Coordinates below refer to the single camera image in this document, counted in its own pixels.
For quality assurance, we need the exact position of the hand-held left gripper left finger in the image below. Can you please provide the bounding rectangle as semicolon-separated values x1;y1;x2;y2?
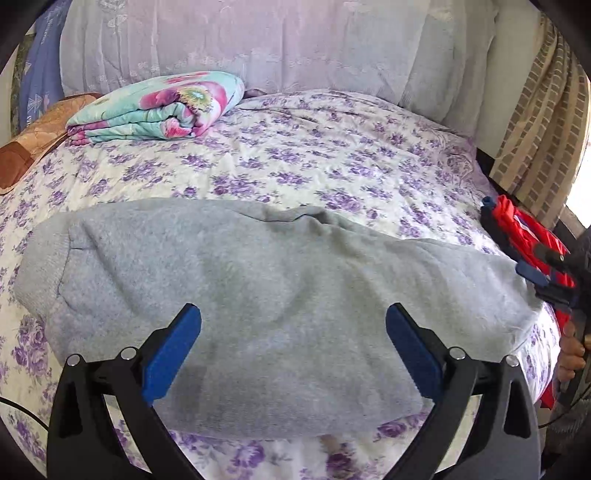
46;302;204;480

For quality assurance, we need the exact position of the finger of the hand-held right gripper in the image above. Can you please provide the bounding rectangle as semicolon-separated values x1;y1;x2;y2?
514;260;578;306
480;196;515;252

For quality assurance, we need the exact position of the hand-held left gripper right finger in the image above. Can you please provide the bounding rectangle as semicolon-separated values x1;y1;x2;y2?
385;302;542;480

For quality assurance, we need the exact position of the grey knitted sweater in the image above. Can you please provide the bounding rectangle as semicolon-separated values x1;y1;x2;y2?
14;198;546;439

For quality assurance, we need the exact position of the person's right hand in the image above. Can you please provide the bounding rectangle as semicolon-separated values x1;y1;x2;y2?
556;318;591;385

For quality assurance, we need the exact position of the beige brick-patterned curtain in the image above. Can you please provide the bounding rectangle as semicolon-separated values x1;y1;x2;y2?
489;18;591;228

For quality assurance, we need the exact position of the person's grey clothing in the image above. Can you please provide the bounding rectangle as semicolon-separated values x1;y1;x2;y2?
541;401;591;470

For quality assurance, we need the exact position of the purple floral bed sheet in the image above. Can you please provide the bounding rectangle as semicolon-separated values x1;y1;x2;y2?
0;89;561;480

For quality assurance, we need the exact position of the brown quilted pillow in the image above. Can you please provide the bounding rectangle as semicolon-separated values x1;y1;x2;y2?
0;92;103;195

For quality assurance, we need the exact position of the folded teal pink floral blanket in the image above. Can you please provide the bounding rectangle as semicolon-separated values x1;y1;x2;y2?
67;71;245;146

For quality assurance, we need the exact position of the blue patterned cloth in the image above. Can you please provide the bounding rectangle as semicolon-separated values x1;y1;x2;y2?
18;0;71;134

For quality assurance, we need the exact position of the black cable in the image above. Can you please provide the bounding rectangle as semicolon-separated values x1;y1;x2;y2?
0;396;49;432
538;390;585;426

